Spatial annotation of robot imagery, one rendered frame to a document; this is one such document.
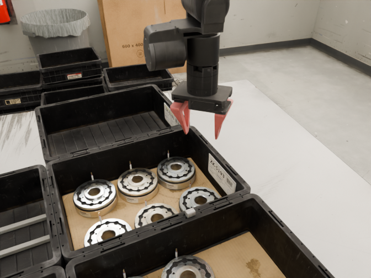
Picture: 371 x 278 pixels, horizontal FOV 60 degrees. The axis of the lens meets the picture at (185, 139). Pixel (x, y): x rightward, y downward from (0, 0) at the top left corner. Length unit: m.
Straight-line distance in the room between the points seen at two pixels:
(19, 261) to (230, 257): 0.44
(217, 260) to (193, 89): 0.36
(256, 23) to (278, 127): 2.87
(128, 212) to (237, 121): 0.73
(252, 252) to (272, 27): 3.73
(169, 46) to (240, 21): 3.53
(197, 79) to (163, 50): 0.08
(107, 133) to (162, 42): 0.61
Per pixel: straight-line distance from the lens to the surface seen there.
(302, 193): 1.09
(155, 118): 1.14
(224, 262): 0.72
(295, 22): 4.45
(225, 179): 0.79
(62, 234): 0.67
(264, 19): 4.19
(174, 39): 0.53
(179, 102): 0.62
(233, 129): 1.33
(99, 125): 1.14
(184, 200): 0.78
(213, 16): 0.51
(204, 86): 0.57
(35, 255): 0.79
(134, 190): 0.81
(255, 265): 0.72
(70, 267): 0.62
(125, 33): 3.42
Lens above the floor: 1.42
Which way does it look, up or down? 35 degrees down
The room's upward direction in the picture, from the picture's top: straight up
